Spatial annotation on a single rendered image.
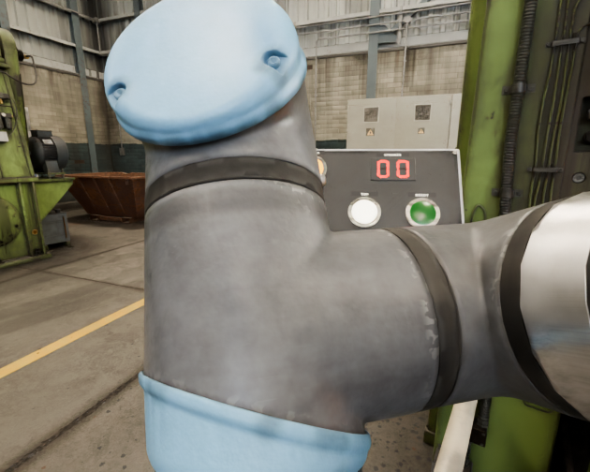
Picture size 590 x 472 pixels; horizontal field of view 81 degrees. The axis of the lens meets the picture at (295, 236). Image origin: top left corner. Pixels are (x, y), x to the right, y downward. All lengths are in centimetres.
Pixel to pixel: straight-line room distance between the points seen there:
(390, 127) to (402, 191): 537
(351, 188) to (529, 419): 70
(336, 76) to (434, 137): 219
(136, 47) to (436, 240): 16
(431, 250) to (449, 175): 53
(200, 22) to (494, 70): 77
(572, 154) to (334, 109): 617
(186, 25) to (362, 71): 672
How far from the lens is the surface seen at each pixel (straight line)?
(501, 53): 90
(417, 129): 597
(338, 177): 66
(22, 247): 497
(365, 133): 607
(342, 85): 692
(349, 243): 15
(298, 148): 16
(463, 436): 87
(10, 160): 494
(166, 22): 19
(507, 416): 107
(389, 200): 64
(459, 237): 18
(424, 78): 673
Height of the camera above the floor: 119
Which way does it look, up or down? 13 degrees down
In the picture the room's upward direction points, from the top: straight up
